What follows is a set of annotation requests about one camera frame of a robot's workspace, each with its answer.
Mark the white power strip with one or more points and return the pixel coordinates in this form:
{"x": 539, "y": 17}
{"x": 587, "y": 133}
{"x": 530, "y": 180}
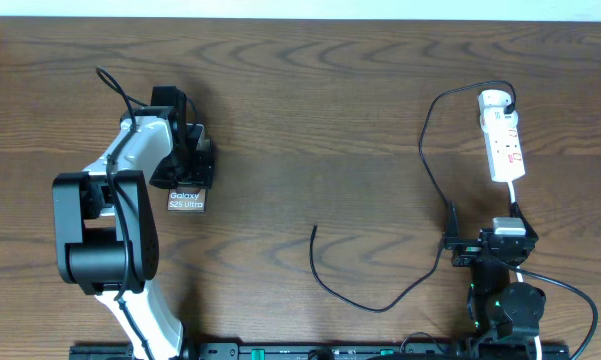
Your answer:
{"x": 502, "y": 142}

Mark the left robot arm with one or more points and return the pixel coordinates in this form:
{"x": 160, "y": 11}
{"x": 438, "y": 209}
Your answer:
{"x": 105, "y": 233}

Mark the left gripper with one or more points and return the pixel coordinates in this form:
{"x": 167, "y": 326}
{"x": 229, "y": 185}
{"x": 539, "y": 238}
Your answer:
{"x": 191, "y": 176}

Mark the Galaxy smartphone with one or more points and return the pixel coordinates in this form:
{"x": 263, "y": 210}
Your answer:
{"x": 190, "y": 194}

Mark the white charger adapter plug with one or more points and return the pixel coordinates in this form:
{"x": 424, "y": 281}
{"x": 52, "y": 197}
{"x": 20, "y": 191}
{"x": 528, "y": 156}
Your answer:
{"x": 496, "y": 98}

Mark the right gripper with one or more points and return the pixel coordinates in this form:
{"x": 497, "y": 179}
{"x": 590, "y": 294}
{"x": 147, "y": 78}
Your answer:
{"x": 468, "y": 250}

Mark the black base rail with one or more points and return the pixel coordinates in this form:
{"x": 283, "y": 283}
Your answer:
{"x": 232, "y": 351}

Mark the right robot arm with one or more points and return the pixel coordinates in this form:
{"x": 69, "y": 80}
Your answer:
{"x": 506, "y": 313}

